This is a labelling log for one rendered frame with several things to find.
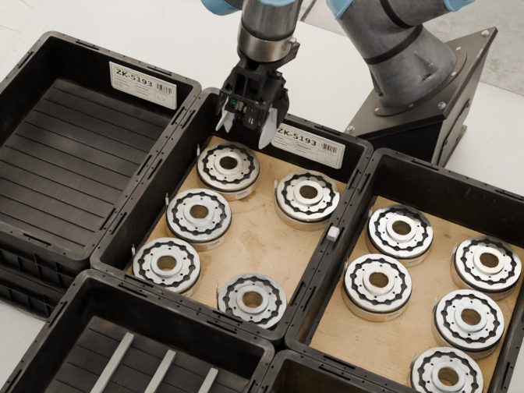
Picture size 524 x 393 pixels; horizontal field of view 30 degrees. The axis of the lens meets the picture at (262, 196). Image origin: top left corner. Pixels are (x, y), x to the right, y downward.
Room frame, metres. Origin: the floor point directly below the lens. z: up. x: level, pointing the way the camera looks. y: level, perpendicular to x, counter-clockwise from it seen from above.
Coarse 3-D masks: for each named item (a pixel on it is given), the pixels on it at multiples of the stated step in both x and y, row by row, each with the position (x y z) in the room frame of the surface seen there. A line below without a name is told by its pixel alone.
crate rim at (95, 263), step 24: (216, 96) 1.12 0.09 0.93; (192, 120) 1.06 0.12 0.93; (288, 120) 1.08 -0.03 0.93; (168, 144) 1.00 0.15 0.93; (360, 144) 1.04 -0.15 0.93; (360, 168) 0.99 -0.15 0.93; (144, 192) 0.90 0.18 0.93; (120, 216) 0.85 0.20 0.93; (336, 216) 0.89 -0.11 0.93; (96, 264) 0.77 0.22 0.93; (312, 264) 0.80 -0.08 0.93; (144, 288) 0.73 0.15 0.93; (216, 312) 0.71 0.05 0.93; (288, 312) 0.72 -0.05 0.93; (264, 336) 0.67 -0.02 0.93
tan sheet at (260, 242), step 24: (264, 168) 1.05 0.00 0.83; (288, 168) 1.06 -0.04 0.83; (264, 192) 1.00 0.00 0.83; (240, 216) 0.95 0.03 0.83; (264, 216) 0.95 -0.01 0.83; (240, 240) 0.90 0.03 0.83; (264, 240) 0.91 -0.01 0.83; (288, 240) 0.91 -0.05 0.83; (312, 240) 0.91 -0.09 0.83; (216, 264) 0.85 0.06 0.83; (240, 264) 0.86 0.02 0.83; (264, 264) 0.86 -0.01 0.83; (288, 264) 0.86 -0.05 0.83; (288, 288) 0.82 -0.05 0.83
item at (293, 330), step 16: (400, 160) 1.01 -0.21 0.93; (416, 160) 1.01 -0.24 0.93; (368, 176) 0.98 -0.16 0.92; (448, 176) 0.99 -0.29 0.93; (464, 176) 0.99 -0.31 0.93; (496, 192) 0.96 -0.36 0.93; (352, 208) 0.91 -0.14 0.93; (336, 240) 0.85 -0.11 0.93; (320, 272) 0.79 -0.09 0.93; (304, 304) 0.73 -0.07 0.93; (288, 336) 0.68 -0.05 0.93; (512, 336) 0.71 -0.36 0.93; (304, 352) 0.65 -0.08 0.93; (320, 352) 0.66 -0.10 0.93; (512, 352) 0.68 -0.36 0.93; (352, 368) 0.64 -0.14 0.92; (512, 368) 0.66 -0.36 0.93; (384, 384) 0.62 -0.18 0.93; (400, 384) 0.62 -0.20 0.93
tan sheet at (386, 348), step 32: (448, 224) 0.97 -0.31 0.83; (352, 256) 0.89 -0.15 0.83; (448, 256) 0.91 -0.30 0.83; (416, 288) 0.84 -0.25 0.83; (448, 288) 0.85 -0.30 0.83; (320, 320) 0.77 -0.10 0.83; (352, 320) 0.77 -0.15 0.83; (416, 320) 0.78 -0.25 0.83; (352, 352) 0.72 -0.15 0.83; (384, 352) 0.72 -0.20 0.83; (416, 352) 0.73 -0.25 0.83; (448, 384) 0.68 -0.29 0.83
